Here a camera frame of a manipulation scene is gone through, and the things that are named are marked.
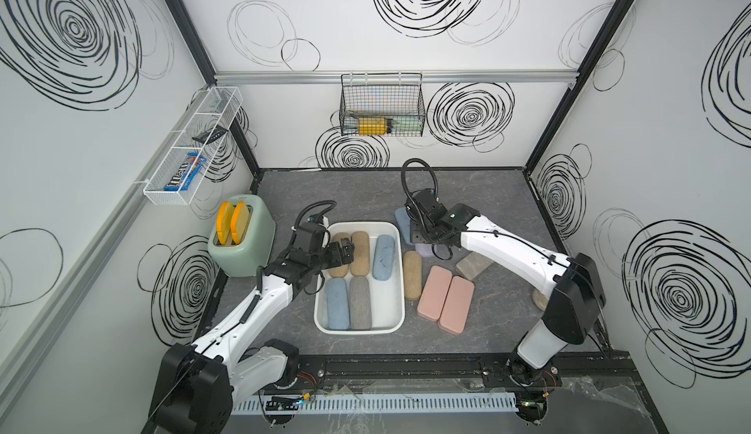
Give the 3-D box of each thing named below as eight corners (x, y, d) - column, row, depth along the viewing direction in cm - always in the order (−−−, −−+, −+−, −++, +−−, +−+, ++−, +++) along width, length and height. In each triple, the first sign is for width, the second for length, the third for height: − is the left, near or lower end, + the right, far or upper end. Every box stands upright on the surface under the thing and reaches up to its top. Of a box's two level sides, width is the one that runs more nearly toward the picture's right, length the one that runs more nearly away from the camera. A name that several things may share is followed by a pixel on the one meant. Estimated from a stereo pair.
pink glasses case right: (436, 328, 83) (438, 325, 80) (451, 277, 93) (453, 273, 90) (460, 339, 81) (463, 336, 79) (473, 285, 91) (476, 281, 89)
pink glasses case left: (414, 315, 84) (415, 313, 82) (431, 265, 94) (432, 262, 92) (437, 325, 82) (438, 323, 81) (452, 273, 92) (453, 270, 91)
